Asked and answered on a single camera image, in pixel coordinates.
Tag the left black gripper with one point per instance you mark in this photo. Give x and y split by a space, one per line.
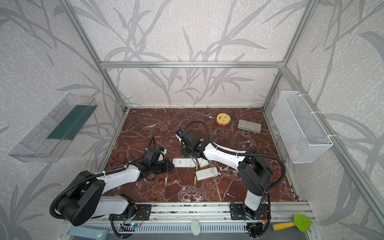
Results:
163 166

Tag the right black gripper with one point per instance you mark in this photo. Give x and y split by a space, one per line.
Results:
190 151

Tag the white remote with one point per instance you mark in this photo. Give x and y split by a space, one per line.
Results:
207 173
184 163
203 163

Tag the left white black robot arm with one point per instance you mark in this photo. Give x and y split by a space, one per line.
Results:
85 198

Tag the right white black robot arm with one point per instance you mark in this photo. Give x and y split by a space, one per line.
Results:
254 171

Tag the yellow smiley sponge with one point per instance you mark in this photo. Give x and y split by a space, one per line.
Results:
223 119

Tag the small circuit board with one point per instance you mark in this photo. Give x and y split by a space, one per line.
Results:
129 226

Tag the clear plastic box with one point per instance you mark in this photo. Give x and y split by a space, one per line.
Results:
249 126

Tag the pale green oval object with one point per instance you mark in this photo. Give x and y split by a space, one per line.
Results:
195 227

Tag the light blue tray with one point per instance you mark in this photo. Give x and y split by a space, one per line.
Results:
89 233

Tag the green yellow toy spatula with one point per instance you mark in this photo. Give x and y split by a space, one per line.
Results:
302 222

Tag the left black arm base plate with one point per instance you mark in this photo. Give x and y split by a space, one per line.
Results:
140 212

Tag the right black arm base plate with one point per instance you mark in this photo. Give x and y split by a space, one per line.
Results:
241 212

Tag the clear plastic wall shelf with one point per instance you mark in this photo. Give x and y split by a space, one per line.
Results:
48 140

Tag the white wire basket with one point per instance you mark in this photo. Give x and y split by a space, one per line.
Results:
300 129

